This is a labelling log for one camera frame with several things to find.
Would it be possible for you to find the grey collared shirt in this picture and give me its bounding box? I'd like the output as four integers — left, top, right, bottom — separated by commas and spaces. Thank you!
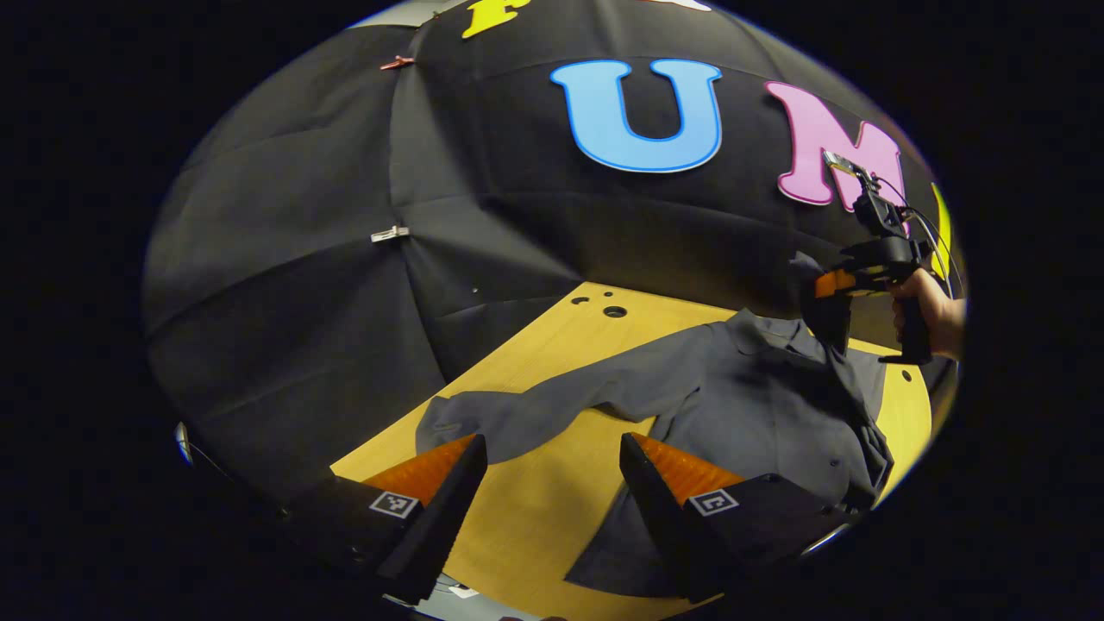
415, 252, 895, 599

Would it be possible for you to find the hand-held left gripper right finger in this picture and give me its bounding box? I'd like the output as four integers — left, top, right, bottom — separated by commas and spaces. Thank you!
619, 432, 859, 603

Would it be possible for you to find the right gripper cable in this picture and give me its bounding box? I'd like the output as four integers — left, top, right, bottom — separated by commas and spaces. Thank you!
875, 175, 964, 298

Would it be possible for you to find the black backdrop cloth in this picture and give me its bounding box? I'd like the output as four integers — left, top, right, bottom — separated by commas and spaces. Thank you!
142, 0, 967, 510

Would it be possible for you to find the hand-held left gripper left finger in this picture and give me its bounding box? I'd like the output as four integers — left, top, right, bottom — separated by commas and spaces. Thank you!
285, 434, 489, 605

